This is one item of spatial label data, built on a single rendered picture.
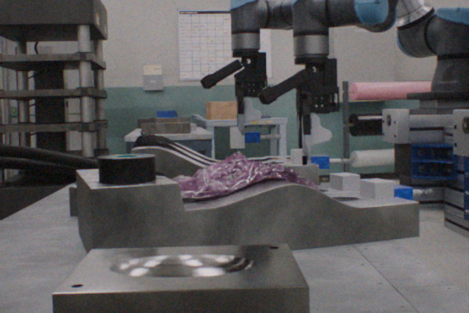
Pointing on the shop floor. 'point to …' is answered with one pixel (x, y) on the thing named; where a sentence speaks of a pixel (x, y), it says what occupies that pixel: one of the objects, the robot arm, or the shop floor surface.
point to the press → (52, 81)
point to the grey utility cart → (250, 126)
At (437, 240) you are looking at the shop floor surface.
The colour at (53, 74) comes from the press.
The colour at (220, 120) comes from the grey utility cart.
